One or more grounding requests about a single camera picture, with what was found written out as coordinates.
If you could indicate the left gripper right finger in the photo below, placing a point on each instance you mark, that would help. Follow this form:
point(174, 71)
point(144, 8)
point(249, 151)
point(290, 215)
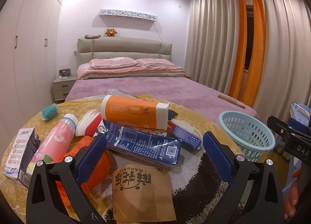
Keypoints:
point(253, 194)

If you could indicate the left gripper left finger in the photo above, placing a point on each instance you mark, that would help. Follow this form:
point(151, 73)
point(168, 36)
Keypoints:
point(44, 204)

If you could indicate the pink yogurt drink bottle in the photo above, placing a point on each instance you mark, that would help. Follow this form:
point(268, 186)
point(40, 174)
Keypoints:
point(56, 143)

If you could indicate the orange plastic bag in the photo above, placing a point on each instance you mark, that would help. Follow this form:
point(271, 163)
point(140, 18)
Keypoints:
point(84, 178)

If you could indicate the dark blue white carton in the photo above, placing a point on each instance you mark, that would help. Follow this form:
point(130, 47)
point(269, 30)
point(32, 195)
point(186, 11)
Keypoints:
point(24, 147)

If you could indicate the teal clay packet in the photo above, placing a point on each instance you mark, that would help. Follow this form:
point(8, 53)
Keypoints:
point(49, 112)

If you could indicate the blue milk carton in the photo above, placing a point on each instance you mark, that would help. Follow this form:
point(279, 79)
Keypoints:
point(159, 150)

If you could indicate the clear plastic bottle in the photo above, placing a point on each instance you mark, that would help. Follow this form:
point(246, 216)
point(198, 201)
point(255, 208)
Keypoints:
point(120, 93)

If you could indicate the person's right hand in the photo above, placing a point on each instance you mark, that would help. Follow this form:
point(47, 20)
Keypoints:
point(292, 197)

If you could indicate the light blue plastic basket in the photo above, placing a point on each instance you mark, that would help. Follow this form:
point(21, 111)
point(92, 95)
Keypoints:
point(252, 136)

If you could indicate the beige curtain right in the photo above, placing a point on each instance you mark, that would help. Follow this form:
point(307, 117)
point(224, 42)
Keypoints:
point(286, 71)

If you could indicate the beige curtain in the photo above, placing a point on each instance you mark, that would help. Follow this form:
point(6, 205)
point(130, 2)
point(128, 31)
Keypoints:
point(286, 71)
point(212, 42)

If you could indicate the wooden stick on bed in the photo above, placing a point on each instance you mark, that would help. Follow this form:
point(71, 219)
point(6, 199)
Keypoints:
point(231, 100)

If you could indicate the red white paper cup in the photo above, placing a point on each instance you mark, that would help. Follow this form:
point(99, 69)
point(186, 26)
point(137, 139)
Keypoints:
point(88, 125)

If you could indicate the orange curtain left strip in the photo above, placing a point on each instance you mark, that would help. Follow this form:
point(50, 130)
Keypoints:
point(241, 52)

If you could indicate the brown paper bag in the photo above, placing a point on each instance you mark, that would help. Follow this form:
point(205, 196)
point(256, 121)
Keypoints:
point(142, 194)

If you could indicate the blue red small box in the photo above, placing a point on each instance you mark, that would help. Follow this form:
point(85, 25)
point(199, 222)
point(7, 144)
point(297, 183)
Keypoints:
point(185, 132)

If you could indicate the grey nightstand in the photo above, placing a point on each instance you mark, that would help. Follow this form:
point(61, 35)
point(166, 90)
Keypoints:
point(62, 87)

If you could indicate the orange white paper tube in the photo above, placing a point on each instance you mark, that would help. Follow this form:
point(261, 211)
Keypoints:
point(135, 112)

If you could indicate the beige curtain left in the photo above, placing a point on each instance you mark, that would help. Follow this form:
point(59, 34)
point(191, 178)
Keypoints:
point(212, 42)

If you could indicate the bed with purple cover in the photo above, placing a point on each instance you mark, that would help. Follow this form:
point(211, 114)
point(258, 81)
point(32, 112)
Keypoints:
point(178, 90)

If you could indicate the left pink pillow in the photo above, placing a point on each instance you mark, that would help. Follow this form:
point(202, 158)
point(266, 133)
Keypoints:
point(112, 63)

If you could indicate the pink pillow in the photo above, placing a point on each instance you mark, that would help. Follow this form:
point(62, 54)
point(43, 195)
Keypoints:
point(112, 63)
point(154, 62)

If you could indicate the beige padded headboard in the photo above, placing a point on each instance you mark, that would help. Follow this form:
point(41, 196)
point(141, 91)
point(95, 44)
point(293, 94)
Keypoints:
point(111, 47)

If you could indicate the right pink pillow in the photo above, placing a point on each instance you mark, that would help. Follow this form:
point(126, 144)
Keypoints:
point(154, 62)

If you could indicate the dark item on headboard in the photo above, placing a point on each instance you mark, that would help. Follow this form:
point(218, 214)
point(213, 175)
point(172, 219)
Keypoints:
point(92, 36)

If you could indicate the orange plush toy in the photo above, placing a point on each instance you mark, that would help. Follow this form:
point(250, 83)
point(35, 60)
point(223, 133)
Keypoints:
point(110, 32)

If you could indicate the white wardrobe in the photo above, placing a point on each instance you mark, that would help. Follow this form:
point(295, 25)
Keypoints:
point(28, 61)

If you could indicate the dark picture frame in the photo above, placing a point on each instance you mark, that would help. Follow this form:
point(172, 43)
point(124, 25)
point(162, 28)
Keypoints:
point(64, 73)

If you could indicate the white decorative wall shelf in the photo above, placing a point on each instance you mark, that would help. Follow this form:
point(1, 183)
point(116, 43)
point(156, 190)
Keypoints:
point(125, 13)

